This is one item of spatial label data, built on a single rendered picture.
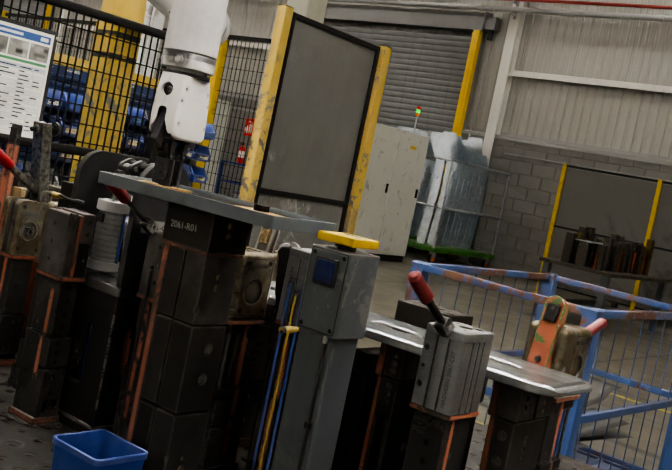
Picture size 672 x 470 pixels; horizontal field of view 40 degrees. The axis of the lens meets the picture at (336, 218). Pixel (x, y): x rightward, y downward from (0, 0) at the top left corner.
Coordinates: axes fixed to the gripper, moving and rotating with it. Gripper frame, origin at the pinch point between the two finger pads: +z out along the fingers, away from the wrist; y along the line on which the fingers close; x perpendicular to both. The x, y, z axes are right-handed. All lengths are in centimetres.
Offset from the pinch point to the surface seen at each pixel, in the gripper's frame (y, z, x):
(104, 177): -5.4, 2.8, 7.5
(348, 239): -15.3, 2.9, -36.6
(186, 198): -11.0, 2.7, -10.2
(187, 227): -7.7, 7.0, -9.5
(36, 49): 80, -21, 93
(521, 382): 6, 19, -59
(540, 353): 28, 17, -59
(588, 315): 205, 27, -54
